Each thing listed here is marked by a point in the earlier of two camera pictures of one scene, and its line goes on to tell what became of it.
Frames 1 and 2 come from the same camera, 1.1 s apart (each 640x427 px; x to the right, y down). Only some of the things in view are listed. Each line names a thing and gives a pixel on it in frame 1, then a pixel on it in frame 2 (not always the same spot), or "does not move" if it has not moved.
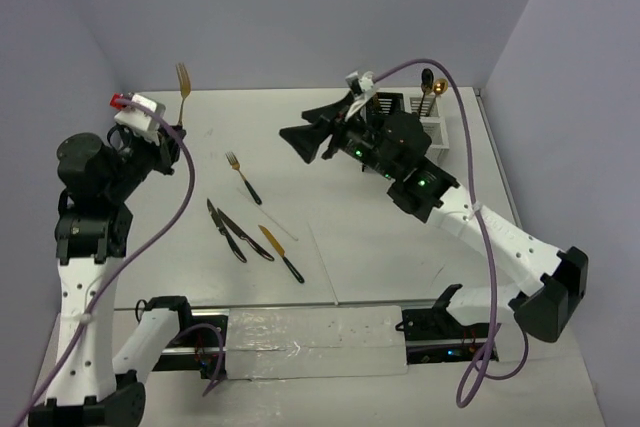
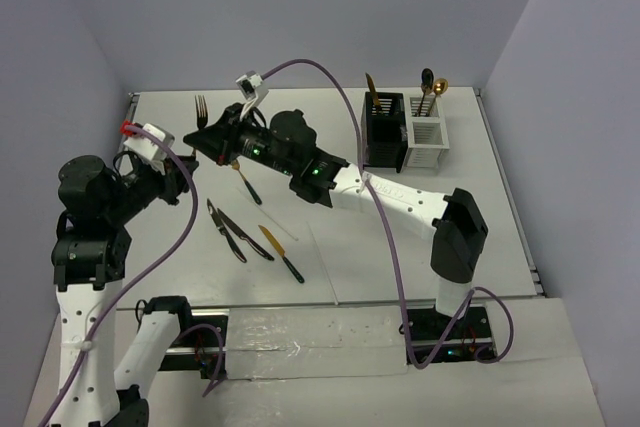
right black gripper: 307,138 → 218,141
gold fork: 185,85 → 202,115
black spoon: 427,82 does not move
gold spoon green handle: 440,87 does not move
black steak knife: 264,253 does not move
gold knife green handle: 279,247 does not move
